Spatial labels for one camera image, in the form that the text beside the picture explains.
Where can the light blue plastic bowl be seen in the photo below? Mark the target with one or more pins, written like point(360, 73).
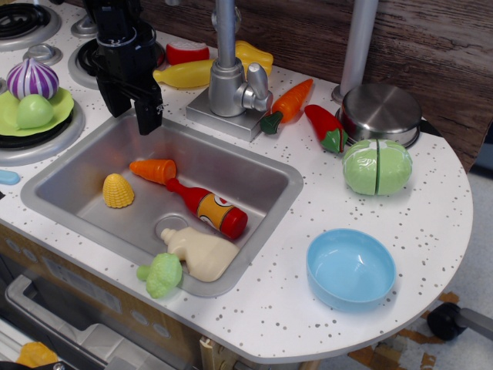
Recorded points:
point(349, 270)

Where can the black caster wheel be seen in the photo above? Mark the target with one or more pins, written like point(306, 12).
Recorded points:
point(442, 321)

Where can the grey oven door handle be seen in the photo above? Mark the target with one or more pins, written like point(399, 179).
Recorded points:
point(92, 345)

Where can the red toy chili pepper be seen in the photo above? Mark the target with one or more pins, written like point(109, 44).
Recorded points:
point(327, 127)

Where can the middle stove burner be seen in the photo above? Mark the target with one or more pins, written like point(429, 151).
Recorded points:
point(82, 65)

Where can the yellow toy below counter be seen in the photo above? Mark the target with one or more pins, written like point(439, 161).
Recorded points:
point(35, 354)

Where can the back left stove burner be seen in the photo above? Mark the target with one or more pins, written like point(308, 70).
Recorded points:
point(24, 25)

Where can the cream toy squeeze bottle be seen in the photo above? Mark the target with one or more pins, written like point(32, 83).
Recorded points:
point(206, 256)

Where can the green toy cabbage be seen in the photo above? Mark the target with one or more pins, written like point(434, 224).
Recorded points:
point(377, 167)

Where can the yellow toy corn piece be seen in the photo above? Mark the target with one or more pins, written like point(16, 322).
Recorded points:
point(117, 192)

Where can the small steel pot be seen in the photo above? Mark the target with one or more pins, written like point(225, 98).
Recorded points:
point(380, 111)

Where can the yellow toy mustard bottle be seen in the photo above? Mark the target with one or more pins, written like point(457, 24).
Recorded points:
point(187, 75)

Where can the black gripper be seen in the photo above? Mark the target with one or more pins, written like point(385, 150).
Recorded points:
point(148, 105)

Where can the silver toy faucet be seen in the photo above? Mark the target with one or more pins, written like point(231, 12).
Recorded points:
point(237, 98)

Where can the orange toy carrot piece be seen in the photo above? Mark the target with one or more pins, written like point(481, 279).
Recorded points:
point(155, 170)

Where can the red toy cheese wedge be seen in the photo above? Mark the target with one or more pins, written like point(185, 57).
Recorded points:
point(186, 51)

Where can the grey metal pole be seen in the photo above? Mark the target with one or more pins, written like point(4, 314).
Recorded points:
point(358, 45)

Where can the purple striped toy onion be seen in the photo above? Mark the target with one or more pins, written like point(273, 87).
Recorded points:
point(31, 77)

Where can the silver stove knob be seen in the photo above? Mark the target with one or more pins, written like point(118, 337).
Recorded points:
point(84, 29)
point(44, 53)

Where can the stove burner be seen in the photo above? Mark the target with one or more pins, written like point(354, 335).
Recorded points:
point(34, 154)
point(24, 25)
point(82, 65)

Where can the light blue counter button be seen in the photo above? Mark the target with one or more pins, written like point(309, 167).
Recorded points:
point(8, 177)

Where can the red toy ketchup bottle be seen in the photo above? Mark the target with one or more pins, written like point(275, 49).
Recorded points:
point(220, 214)

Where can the front left stove burner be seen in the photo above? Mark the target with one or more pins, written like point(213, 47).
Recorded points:
point(34, 154)

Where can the green toy broccoli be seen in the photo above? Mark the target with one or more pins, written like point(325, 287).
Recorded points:
point(162, 275)

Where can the green plastic plate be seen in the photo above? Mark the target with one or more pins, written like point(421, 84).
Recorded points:
point(62, 104)

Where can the silver metal sink basin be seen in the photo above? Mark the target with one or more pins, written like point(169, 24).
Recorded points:
point(69, 192)

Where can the silver stove knob rear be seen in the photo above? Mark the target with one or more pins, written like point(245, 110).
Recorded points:
point(84, 29)

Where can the silver stove knob front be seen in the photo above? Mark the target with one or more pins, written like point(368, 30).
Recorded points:
point(44, 53)

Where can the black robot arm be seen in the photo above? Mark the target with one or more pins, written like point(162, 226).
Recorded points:
point(115, 11)

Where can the yellow toy squash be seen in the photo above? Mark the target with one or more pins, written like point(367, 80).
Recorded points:
point(248, 54)

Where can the light green toy fruit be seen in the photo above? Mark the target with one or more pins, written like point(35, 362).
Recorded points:
point(34, 111)

